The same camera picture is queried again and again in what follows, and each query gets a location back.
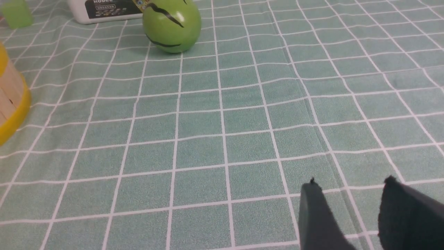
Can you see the green cube block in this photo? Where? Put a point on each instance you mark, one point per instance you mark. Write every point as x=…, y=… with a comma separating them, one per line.
x=16, y=13

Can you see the white box with green lid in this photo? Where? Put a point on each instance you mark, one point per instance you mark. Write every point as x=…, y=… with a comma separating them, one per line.
x=98, y=11

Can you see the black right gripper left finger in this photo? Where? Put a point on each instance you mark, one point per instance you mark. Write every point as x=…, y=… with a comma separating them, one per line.
x=318, y=229

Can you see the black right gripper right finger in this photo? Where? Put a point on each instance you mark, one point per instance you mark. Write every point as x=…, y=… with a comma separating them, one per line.
x=409, y=219

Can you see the green striped ball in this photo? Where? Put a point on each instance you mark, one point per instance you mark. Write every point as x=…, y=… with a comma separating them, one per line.
x=173, y=26

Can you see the green checkered tablecloth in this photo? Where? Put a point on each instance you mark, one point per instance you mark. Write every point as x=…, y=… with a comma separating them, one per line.
x=126, y=147

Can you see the bamboo steamer basket yellow rim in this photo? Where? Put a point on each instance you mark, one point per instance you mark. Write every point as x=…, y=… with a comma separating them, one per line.
x=15, y=97

